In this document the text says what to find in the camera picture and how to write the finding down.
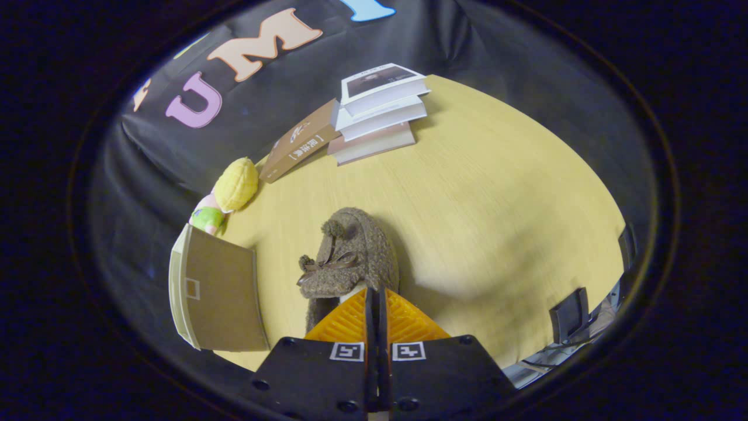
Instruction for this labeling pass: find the plain white book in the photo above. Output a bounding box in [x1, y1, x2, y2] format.
[335, 96, 428, 142]

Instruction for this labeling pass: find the brown book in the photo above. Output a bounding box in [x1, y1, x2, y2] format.
[259, 98, 342, 184]

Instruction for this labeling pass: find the black chair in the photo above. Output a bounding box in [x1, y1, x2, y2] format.
[618, 223, 639, 273]
[549, 287, 592, 344]

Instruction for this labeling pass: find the brown fuzzy shoe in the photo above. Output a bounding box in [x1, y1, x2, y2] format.
[296, 206, 401, 334]

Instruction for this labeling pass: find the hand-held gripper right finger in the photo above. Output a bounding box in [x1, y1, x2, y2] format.
[379, 287, 518, 421]

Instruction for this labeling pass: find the black backdrop cloth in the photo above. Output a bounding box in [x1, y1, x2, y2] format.
[88, 0, 655, 375]

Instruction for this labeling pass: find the beige storage box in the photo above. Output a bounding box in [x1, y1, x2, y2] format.
[168, 223, 271, 353]

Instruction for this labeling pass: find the pink and green plush toy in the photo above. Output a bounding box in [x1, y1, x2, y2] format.
[189, 193, 226, 236]

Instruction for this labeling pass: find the white book with portrait cover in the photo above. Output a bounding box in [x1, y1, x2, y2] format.
[340, 63, 432, 116]

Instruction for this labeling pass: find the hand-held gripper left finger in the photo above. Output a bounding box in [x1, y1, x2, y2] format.
[248, 287, 380, 421]

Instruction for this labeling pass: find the yellow round plush toy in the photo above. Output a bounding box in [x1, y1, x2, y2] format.
[213, 157, 259, 213]

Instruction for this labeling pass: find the pale pink cover book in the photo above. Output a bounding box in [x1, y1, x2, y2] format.
[327, 122, 417, 166]

